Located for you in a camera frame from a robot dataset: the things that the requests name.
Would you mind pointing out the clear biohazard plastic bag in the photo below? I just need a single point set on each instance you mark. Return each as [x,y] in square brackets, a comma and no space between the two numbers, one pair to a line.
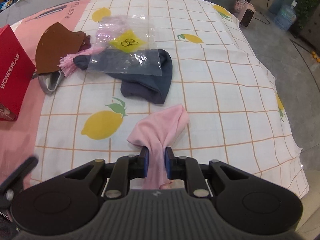
[139,36]

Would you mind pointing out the lemon print pink tablecloth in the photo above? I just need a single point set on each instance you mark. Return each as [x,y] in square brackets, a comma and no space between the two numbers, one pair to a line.
[235,113]

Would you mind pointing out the pink soft cloth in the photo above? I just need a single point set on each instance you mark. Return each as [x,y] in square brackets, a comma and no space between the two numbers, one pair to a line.
[156,132]

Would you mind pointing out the blue water jug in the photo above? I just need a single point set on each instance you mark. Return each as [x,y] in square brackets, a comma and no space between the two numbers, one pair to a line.
[286,16]

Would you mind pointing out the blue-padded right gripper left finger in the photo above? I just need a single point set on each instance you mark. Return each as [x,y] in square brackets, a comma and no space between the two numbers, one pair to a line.
[125,169]

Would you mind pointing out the trailing ivy plant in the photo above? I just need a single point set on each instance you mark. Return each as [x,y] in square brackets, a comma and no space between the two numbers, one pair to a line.
[304,10]

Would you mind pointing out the navy blue knit hat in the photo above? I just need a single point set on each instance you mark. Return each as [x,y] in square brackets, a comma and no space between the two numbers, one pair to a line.
[144,74]

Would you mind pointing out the pink brocade tassel pouch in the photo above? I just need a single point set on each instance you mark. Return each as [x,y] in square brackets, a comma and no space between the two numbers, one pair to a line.
[109,28]

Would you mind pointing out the red storage box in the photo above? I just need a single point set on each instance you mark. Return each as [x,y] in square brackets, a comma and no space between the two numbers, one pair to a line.
[16,73]

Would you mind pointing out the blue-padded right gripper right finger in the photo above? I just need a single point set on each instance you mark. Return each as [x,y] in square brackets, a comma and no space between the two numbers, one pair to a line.
[188,170]

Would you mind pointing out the pink space heater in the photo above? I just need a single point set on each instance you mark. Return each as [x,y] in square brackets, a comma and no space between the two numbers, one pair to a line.
[244,11]

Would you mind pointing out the grey silver fabric pouch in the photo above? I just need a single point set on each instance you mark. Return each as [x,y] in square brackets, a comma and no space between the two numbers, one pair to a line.
[50,82]

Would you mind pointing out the brown felt pouch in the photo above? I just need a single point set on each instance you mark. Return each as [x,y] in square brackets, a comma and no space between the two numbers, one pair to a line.
[56,43]

